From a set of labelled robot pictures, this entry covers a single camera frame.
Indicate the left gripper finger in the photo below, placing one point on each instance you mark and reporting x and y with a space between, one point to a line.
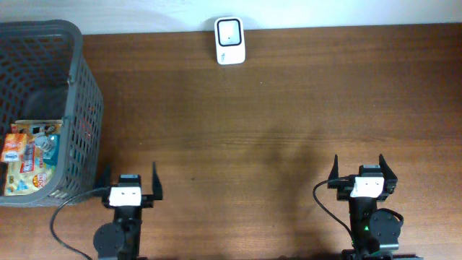
157 190
103 180

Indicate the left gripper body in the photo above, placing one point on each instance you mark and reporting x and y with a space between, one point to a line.
145 201

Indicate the yellow snack bag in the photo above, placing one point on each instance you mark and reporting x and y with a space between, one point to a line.
38 164

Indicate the small orange packet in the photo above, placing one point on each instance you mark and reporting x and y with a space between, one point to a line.
14 148

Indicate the white barcode scanner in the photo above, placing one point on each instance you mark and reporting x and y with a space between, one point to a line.
229 40

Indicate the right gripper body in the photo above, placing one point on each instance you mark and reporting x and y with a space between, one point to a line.
343 192

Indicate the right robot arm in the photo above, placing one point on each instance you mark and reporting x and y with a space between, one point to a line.
374 230

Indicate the grey plastic mesh basket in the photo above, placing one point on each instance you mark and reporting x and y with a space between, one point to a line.
44 76

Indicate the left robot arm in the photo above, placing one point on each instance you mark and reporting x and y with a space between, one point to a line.
121 238

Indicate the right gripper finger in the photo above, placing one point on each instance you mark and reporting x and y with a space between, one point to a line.
390 177
333 178

